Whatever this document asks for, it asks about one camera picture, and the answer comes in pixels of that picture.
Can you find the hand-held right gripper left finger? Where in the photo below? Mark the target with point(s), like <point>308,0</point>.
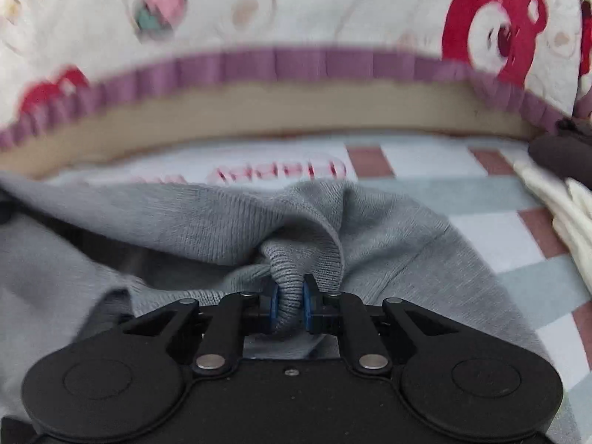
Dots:
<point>273,306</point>

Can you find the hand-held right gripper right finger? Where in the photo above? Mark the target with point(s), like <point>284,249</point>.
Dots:
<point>309,306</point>

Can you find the grey knit sweater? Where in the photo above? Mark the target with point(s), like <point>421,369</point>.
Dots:
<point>185,222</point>

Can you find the checked dog-print bed sheet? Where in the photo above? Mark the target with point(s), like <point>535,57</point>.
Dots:
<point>485,240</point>

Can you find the cream folded garment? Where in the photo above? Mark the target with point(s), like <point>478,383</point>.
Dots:
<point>569,222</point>

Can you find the brown folded garment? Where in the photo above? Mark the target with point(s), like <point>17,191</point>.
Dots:
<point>562,152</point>

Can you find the beige padded bed frame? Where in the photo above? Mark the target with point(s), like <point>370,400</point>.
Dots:
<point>277,108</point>

